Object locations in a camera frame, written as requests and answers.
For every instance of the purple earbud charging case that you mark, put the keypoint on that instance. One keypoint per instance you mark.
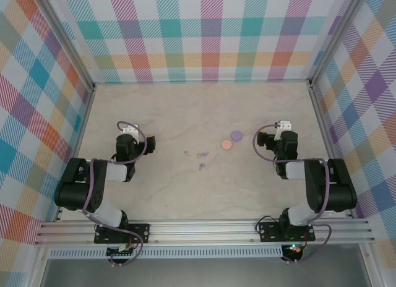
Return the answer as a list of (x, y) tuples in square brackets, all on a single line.
[(236, 136)]

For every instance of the pink earbud charging case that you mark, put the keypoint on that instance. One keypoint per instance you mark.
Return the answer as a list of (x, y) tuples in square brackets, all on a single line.
[(227, 144)]

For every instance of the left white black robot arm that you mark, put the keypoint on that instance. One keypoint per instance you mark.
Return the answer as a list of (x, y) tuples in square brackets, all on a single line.
[(74, 191)]

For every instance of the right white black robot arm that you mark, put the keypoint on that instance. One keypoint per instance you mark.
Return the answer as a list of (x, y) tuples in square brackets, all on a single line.
[(337, 188)]

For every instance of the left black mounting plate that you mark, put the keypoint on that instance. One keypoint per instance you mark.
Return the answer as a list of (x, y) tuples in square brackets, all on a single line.
[(139, 233)]

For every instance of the black mounting plate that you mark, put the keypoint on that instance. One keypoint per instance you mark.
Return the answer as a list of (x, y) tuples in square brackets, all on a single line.
[(269, 233), (139, 233)]

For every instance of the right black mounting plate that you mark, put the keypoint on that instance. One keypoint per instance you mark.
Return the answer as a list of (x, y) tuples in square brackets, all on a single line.
[(269, 233)]

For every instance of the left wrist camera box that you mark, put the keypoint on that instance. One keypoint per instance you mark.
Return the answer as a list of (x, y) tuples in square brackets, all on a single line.
[(130, 130)]

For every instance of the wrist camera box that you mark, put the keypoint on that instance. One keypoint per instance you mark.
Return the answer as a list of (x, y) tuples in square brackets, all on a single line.
[(284, 125), (130, 130)]

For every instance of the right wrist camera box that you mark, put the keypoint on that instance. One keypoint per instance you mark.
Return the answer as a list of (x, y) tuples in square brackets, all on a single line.
[(284, 125)]

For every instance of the aluminium side rail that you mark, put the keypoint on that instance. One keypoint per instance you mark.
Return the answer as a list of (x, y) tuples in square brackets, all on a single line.
[(325, 129), (81, 129)]

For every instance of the aluminium corner post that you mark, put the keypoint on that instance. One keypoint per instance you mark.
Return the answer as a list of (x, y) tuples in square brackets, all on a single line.
[(337, 36), (70, 42)]

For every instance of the aluminium frame leg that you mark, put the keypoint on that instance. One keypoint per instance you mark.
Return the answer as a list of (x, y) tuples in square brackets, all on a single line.
[(38, 268), (369, 268)]

